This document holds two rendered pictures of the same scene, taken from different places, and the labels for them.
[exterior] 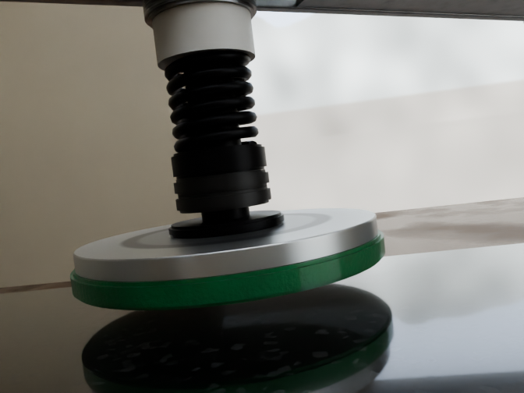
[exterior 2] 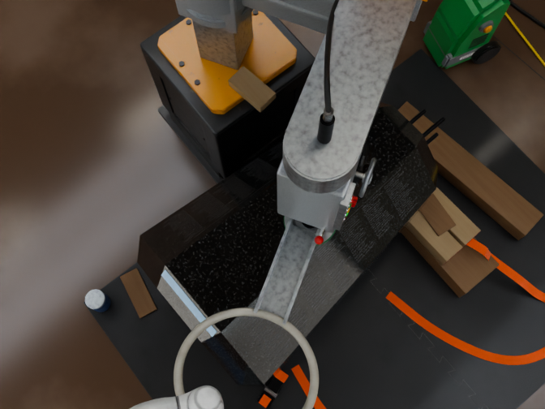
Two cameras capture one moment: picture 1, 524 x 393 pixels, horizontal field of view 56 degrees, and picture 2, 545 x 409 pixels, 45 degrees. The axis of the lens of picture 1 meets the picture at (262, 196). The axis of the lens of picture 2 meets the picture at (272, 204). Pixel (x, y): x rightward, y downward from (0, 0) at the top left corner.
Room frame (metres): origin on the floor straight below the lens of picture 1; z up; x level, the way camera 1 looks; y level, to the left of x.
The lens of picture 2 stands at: (0.73, -0.61, 3.44)
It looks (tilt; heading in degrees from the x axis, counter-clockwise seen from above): 73 degrees down; 132
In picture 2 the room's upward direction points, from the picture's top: 2 degrees counter-clockwise
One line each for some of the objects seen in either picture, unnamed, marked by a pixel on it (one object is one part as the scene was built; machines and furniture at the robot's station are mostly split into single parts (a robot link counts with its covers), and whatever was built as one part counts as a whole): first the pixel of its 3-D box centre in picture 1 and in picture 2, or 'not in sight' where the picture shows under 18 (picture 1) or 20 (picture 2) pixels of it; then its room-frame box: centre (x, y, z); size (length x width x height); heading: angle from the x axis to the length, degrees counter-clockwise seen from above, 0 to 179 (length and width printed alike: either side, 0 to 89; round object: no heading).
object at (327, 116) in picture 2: not in sight; (326, 125); (0.36, 0.03, 1.82); 0.04 x 0.04 x 0.17
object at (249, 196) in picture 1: (224, 199); not in sight; (0.36, 0.03, 0.93); 0.07 x 0.07 x 0.01
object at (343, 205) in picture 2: not in sight; (343, 207); (0.49, 0.00, 1.41); 0.08 x 0.03 x 0.28; 109
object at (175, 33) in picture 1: (203, 37); not in sight; (0.36, 0.03, 1.05); 0.07 x 0.07 x 0.04
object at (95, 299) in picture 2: not in sight; (97, 300); (-0.33, -0.81, 0.08); 0.10 x 0.10 x 0.13
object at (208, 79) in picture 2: not in sight; (227, 49); (-0.48, 0.45, 0.76); 0.49 x 0.49 x 0.05; 79
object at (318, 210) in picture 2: not in sight; (324, 161); (0.33, 0.10, 1.36); 0.36 x 0.22 x 0.45; 109
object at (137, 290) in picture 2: not in sight; (138, 293); (-0.21, -0.65, 0.02); 0.25 x 0.10 x 0.01; 159
